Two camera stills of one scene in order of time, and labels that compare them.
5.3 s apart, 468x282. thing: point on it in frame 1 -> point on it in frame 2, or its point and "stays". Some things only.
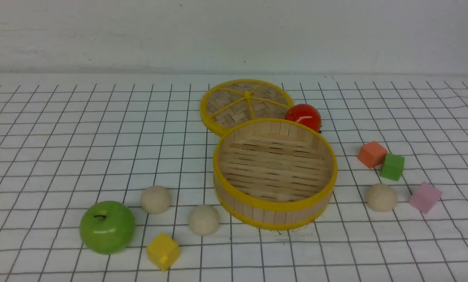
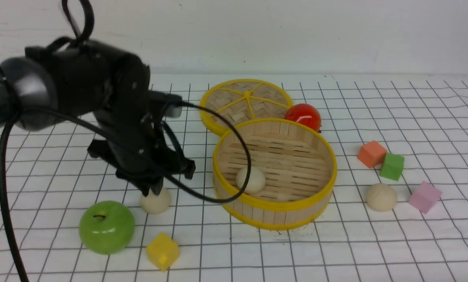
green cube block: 393,167 stays
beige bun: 155,199 stays
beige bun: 204,220 -> 256,181
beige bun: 381,197 stays
